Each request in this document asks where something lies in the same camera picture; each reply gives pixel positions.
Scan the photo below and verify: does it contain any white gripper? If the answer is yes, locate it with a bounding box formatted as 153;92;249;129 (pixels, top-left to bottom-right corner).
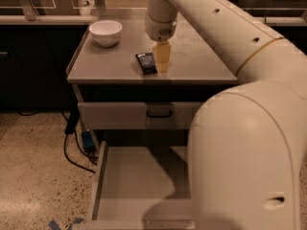
145;14;177;74

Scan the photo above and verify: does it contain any dark blue rxbar wrapper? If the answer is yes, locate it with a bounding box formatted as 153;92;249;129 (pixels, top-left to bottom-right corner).
135;53;157;75

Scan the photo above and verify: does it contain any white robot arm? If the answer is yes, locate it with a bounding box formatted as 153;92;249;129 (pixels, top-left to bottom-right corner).
146;0;307;230

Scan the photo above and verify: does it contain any grey drawer cabinet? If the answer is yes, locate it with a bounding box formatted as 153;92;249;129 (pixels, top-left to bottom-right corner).
67;9;237;147

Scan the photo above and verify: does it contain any closed upper grey drawer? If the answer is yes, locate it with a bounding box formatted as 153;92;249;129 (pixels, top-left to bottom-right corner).
78;102;201;129

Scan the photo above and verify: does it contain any open grey middle drawer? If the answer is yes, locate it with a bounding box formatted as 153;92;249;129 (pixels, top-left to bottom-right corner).
72;144;195;230

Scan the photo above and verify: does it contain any white ceramic bowl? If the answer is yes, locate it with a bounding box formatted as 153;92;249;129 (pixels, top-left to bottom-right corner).
89;20;123;47

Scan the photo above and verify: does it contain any blue power adapter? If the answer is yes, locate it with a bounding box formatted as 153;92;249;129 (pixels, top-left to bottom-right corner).
82;131;95;151

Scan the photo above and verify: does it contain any dark background counter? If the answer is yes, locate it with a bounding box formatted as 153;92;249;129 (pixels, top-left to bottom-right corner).
0;7;307;113

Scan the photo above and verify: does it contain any blue floor tape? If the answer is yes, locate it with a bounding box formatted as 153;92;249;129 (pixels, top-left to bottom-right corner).
48;218;83;230

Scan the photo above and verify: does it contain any black drawer handle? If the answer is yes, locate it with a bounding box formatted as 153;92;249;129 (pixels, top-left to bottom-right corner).
146;110;173;119

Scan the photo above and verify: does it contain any black floor cable left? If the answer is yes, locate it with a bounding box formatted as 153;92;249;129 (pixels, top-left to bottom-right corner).
16;110;99;174

